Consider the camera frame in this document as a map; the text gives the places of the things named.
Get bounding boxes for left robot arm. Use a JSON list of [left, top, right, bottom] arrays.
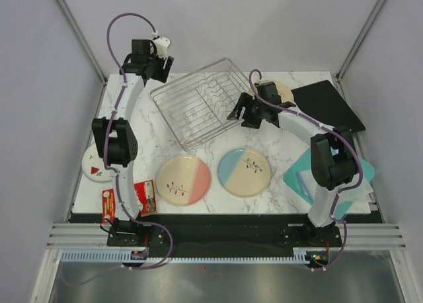
[[92, 36, 173, 247]]

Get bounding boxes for watermelon pattern plate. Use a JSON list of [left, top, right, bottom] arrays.
[[81, 144, 111, 183]]

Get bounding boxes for aluminium frame post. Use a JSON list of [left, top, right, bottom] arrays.
[[334, 0, 388, 84], [54, 0, 107, 85]]

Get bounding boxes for blue and cream plate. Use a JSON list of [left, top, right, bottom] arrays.
[[217, 148, 272, 198]]

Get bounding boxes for teal cutting mat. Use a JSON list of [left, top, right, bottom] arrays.
[[283, 149, 375, 219]]

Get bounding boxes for purple cable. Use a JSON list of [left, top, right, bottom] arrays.
[[61, 13, 176, 286], [249, 69, 360, 273]]

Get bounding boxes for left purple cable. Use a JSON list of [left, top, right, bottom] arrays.
[[61, 13, 176, 286]]

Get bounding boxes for pink and cream plate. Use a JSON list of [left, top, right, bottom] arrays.
[[155, 155, 212, 206]]

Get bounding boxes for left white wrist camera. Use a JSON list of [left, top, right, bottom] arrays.
[[153, 36, 171, 60]]

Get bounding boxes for metal wire dish rack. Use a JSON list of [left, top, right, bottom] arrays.
[[150, 58, 249, 150]]

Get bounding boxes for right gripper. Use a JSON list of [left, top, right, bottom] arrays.
[[227, 92, 267, 129]]

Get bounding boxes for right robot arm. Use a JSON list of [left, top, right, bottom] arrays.
[[227, 81, 363, 246]]

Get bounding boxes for left aluminium frame post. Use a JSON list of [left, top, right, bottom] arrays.
[[54, 0, 107, 85]]

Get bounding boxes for red instruction card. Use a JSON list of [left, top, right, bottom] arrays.
[[102, 180, 157, 223]]

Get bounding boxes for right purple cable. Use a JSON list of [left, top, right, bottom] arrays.
[[249, 69, 360, 273]]

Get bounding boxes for white slotted cable duct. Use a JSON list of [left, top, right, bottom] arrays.
[[60, 249, 330, 264]]

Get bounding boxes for black square mat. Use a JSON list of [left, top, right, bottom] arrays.
[[291, 80, 365, 133]]

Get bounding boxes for right aluminium frame post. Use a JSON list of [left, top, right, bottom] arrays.
[[334, 0, 388, 84]]

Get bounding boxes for green and cream plate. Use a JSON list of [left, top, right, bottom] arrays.
[[274, 80, 295, 103]]

